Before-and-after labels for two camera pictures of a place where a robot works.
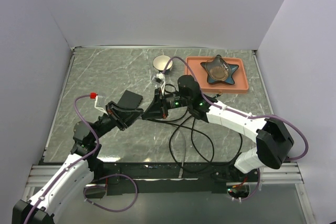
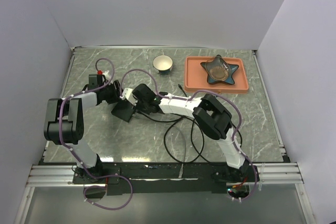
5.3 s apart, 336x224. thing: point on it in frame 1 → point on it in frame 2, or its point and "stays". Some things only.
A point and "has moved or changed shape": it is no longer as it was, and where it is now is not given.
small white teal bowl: x=160 y=62 stays
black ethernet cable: x=207 y=157 → x=192 y=146
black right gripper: x=156 y=110 → x=147 y=112
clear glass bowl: x=218 y=68 stays
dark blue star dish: x=219 y=71 stays
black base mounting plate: x=168 y=178 stays
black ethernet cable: x=206 y=95 has moved or changed shape
